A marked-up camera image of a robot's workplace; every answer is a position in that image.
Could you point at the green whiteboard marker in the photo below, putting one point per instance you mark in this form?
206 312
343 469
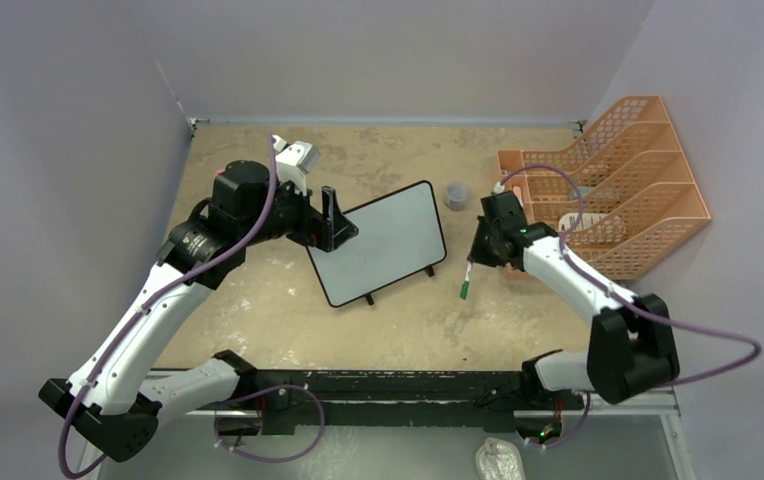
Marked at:
464 290

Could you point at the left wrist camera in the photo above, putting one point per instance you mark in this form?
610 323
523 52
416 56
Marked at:
294 161

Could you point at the clear plastic bag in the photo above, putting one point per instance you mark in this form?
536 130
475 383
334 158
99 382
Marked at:
498 459

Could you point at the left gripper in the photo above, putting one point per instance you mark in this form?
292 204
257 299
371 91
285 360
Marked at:
323 230

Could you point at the aluminium frame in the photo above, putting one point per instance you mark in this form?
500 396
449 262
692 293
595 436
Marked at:
667 404

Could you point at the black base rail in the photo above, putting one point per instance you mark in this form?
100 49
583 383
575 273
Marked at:
493 401

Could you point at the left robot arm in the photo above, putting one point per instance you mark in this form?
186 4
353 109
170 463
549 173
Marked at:
110 400

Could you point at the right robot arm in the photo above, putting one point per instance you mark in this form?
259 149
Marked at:
630 350

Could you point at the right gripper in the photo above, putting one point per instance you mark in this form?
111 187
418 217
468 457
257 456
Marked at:
476 254

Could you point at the small whiteboard black frame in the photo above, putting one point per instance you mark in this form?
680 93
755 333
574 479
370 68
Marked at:
400 234

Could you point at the clear jar of paperclips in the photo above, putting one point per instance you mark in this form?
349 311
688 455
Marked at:
457 195

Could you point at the white label card in organizer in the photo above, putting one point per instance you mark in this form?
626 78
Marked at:
575 221

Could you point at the orange plastic file organizer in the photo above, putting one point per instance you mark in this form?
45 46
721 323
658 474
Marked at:
626 177

